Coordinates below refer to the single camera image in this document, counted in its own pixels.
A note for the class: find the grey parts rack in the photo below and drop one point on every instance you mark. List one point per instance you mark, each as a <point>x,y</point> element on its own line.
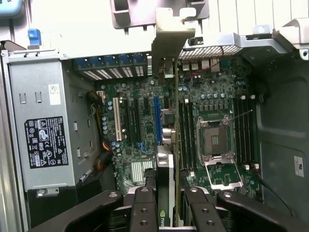
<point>142,17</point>

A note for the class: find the grey card retention latch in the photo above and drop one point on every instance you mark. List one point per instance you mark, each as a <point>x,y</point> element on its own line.
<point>294,29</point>

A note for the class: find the blue expansion slot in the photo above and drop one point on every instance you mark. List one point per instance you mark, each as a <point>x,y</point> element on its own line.
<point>157,120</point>

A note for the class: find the black plastic fan shroud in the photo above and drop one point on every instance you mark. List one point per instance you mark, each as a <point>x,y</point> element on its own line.
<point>60,205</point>

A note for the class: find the CPU socket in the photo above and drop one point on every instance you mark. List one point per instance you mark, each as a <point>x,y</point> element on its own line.
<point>217,137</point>

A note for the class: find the open black PC case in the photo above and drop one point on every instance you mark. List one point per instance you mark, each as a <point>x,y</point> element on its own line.
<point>277,96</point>

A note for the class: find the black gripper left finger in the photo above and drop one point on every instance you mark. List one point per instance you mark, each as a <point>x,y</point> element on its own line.
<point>144,212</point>

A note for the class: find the metal socket cover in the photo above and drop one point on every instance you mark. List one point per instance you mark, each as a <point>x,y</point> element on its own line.
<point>227,185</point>

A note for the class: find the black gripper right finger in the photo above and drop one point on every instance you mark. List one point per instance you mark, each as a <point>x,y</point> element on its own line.
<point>202,217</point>

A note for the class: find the light blue plastic box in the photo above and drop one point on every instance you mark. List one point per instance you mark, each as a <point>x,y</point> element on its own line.
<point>9,7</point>

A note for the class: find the blue case latch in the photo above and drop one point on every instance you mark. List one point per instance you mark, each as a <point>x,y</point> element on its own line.
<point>34,37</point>

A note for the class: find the silver chipset heatsink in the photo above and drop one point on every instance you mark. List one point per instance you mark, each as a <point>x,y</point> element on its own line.
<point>142,170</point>

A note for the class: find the green motherboard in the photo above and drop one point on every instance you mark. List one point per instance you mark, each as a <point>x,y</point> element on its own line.
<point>217,87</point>

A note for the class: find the thin locking lever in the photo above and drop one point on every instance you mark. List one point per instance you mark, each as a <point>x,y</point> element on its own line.
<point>241,114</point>

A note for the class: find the grey power supply unit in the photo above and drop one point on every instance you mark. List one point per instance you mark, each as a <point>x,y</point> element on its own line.
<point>41,101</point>

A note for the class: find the black RAM slot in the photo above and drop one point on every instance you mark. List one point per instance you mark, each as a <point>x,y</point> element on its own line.
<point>252,133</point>
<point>241,133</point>
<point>187,135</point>
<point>235,133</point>
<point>182,135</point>
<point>193,135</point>
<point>246,133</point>

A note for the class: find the white expansion slot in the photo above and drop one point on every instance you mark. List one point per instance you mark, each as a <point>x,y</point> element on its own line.
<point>117,120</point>

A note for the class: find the short black expansion slot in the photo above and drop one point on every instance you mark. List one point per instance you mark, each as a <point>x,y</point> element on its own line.
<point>146,103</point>

